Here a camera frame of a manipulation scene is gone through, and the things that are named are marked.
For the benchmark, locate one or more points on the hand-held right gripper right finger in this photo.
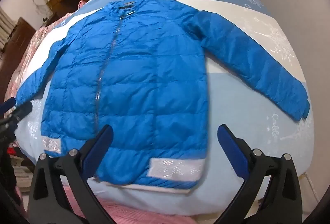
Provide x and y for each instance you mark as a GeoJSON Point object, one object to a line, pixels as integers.
{"type": "Point", "coordinates": [229, 146]}

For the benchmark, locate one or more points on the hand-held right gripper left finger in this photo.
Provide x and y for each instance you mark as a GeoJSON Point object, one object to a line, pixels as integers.
{"type": "Point", "coordinates": [103, 142]}

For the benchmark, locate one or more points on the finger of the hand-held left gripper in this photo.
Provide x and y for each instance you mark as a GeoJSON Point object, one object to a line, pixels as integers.
{"type": "Point", "coordinates": [8, 104]}
{"type": "Point", "coordinates": [23, 110]}

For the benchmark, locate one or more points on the blue shorts with white lettering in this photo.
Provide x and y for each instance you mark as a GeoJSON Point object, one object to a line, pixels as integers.
{"type": "Point", "coordinates": [144, 72]}

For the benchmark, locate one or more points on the pink floral quilt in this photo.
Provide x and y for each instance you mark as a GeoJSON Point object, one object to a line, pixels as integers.
{"type": "Point", "coordinates": [28, 53]}

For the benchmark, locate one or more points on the dark wooden cabinet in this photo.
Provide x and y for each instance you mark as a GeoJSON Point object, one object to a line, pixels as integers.
{"type": "Point", "coordinates": [15, 43]}

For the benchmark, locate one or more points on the white ribbed radiator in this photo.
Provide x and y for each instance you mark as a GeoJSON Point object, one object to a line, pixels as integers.
{"type": "Point", "coordinates": [5, 30]}

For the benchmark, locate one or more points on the pink bed sheet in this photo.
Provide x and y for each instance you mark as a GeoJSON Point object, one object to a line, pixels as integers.
{"type": "Point", "coordinates": [144, 213]}

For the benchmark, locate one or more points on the blue and white bed blanket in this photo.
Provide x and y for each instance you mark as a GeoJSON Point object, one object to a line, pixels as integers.
{"type": "Point", "coordinates": [257, 12]}

